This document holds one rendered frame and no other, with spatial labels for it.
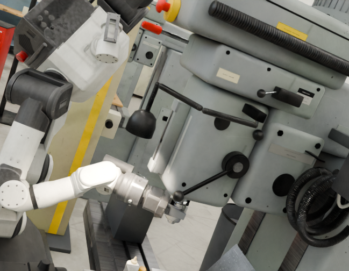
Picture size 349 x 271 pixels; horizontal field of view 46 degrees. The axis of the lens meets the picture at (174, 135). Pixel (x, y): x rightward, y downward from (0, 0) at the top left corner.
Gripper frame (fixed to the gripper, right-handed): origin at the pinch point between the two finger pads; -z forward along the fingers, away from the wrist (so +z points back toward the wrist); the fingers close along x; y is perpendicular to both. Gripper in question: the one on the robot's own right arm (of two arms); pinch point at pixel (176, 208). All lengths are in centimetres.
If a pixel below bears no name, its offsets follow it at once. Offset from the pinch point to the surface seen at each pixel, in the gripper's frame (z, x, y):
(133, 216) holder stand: 12.7, 27.2, 20.8
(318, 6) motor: -13, 7, -68
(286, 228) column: -35.0, 12.3, -4.0
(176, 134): 8.6, -6.1, -22.1
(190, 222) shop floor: -29, 284, 124
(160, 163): 9.4, -6.5, -13.1
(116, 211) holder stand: 19.9, 32.8, 24.3
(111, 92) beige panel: 67, 159, 6
